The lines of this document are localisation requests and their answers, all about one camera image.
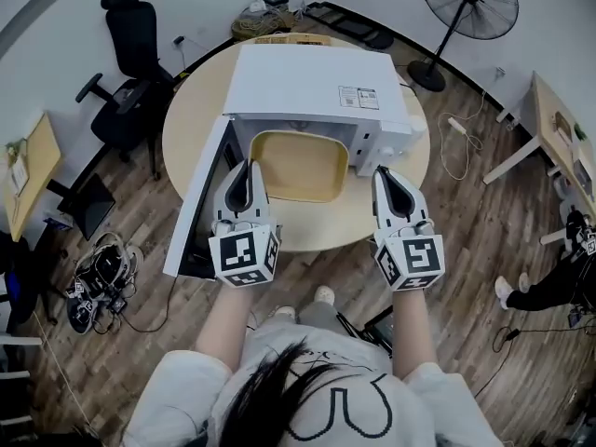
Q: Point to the open cardboard box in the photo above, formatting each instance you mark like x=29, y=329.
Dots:
x=562, y=128

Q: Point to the black floor mats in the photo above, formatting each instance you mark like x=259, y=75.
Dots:
x=349, y=23

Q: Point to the black chair with blue item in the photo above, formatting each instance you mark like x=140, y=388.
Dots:
x=18, y=277

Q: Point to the person's grey trousers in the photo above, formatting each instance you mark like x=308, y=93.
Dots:
x=316, y=315

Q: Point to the small blue box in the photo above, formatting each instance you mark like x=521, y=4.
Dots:
x=58, y=219

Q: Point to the white shoe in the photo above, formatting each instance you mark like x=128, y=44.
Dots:
x=285, y=312
x=324, y=294

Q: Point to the person's right forearm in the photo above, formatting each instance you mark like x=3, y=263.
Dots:
x=414, y=329

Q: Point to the small green plant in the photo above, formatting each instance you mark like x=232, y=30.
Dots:
x=13, y=147

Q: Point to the yellow wooden organizer box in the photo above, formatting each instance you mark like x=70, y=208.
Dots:
x=272, y=40

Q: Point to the black standing fan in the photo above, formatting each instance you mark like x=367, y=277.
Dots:
x=468, y=3

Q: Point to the gripper equipment on floor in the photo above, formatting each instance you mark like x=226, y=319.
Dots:
x=104, y=273

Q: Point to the black floor device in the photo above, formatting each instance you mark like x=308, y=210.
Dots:
x=379, y=331

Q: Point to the person's white printed t-shirt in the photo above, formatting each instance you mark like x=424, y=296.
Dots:
x=181, y=398

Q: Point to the white power strip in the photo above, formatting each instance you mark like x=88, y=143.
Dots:
x=457, y=125

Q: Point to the wooden desk white legs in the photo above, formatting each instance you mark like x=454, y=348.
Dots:
x=545, y=105

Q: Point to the beige plastic tray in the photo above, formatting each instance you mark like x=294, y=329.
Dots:
x=298, y=166

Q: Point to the black office chair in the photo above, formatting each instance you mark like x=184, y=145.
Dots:
x=132, y=31

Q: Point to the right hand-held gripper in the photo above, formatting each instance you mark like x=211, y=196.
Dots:
x=419, y=259

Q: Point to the black square panel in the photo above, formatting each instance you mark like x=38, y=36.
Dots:
x=90, y=203

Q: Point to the light wooden desk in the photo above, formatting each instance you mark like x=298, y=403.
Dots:
x=39, y=156

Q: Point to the round wooden table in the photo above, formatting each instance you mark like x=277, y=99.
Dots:
x=312, y=231

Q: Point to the white paper card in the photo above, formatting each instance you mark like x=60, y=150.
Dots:
x=18, y=175

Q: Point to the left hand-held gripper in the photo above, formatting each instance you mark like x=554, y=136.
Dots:
x=239, y=254

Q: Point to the person's left forearm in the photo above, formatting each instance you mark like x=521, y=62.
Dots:
x=226, y=329

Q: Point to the white microwave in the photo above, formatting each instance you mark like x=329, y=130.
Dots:
x=302, y=77

